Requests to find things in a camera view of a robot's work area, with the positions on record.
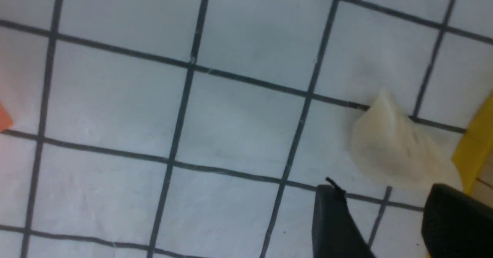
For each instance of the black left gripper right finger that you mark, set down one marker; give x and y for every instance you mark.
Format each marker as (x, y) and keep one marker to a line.
(456, 225)

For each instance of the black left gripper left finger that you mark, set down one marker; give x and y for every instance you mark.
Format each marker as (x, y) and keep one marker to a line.
(334, 232)

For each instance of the white dumpling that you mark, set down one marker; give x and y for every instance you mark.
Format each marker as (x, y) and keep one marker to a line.
(389, 148)

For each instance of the yellow rim bamboo steamer tray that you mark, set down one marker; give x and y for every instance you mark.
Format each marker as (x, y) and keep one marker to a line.
(473, 155)

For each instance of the white black grid tablecloth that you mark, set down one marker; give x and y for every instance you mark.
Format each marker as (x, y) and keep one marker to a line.
(201, 128)

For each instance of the orange foam cube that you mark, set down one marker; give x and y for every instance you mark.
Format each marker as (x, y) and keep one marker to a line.
(6, 120)

